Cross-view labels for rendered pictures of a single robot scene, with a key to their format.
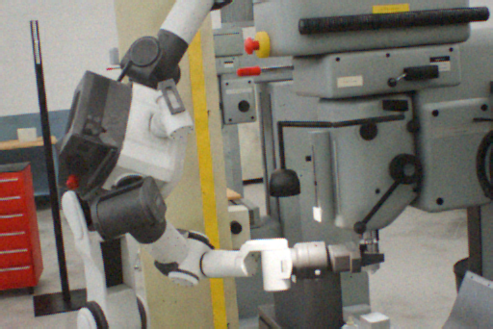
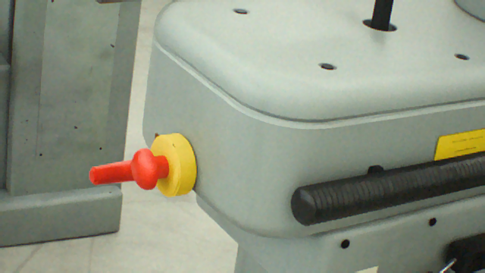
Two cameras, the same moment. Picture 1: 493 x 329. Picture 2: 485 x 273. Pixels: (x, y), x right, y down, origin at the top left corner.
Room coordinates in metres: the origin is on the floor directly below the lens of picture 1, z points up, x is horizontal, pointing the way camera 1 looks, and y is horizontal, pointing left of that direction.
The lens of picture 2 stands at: (0.97, 0.18, 2.20)
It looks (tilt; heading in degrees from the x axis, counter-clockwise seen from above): 25 degrees down; 339
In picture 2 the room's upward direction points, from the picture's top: 9 degrees clockwise
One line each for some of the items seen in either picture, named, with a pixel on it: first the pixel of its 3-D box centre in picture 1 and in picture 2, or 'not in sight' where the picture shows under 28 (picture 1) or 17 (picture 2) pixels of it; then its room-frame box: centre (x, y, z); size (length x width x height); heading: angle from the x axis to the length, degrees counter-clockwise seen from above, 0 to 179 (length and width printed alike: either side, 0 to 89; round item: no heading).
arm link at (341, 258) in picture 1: (332, 259); not in sight; (1.84, -0.21, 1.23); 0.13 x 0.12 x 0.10; 1
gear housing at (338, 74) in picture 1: (374, 69); (372, 194); (1.86, -0.34, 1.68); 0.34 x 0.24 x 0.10; 105
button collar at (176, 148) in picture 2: (262, 44); (172, 164); (1.79, -0.08, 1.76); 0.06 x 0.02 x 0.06; 15
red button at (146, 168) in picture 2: (251, 45); (151, 168); (1.78, -0.05, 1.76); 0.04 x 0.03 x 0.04; 15
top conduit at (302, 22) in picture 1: (397, 19); (475, 167); (1.71, -0.37, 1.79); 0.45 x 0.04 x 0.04; 105
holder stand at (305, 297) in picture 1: (305, 291); not in sight; (2.23, -0.17, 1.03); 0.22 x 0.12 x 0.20; 21
